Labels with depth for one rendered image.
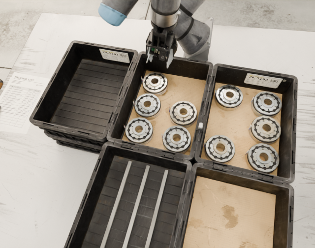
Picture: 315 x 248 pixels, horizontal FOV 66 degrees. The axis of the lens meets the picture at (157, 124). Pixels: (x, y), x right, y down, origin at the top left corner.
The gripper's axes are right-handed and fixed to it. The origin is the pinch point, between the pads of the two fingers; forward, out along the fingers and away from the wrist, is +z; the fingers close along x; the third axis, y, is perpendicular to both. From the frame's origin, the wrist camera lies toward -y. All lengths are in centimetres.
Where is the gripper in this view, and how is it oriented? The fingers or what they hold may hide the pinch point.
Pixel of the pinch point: (160, 59)
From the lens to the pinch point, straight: 88.3
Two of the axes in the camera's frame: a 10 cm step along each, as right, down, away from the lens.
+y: -2.5, 8.8, -4.0
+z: -0.7, 4.0, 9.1
